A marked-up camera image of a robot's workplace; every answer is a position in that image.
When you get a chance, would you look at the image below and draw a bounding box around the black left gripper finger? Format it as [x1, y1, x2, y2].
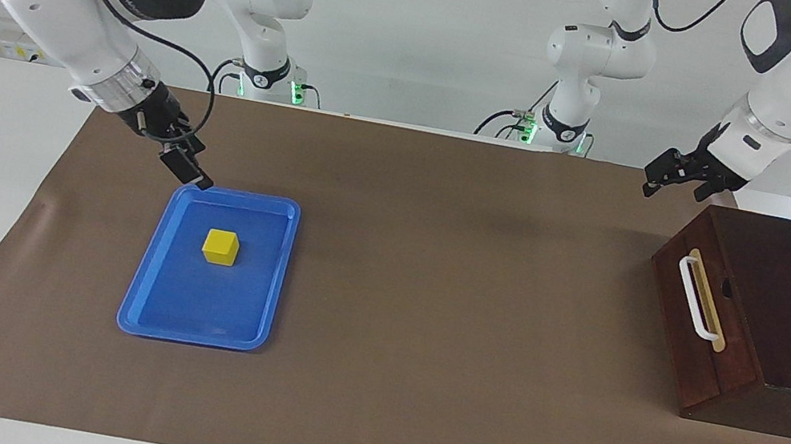
[692, 176, 728, 206]
[640, 147, 701, 206]

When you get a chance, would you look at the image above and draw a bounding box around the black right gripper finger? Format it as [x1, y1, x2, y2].
[155, 142, 220, 192]
[164, 125, 208, 156]

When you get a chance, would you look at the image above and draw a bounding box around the yellow cube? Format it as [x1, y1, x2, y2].
[200, 227, 242, 268]

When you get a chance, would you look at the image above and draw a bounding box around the white drawer handle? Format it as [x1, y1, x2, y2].
[667, 255, 737, 344]

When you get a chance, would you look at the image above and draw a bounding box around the wooden drawer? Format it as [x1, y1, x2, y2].
[634, 220, 790, 423]

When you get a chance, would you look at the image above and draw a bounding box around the blue plastic tray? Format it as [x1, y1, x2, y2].
[114, 172, 304, 361]

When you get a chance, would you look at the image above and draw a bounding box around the brown table mat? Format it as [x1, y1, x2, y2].
[0, 53, 791, 444]

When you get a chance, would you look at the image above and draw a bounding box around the black base cable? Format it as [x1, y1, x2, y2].
[472, 67, 559, 150]
[207, 54, 246, 98]

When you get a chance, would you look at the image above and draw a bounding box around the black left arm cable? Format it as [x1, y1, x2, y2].
[645, 0, 761, 48]

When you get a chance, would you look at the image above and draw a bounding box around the white wall socket box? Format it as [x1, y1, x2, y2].
[0, 18, 54, 66]

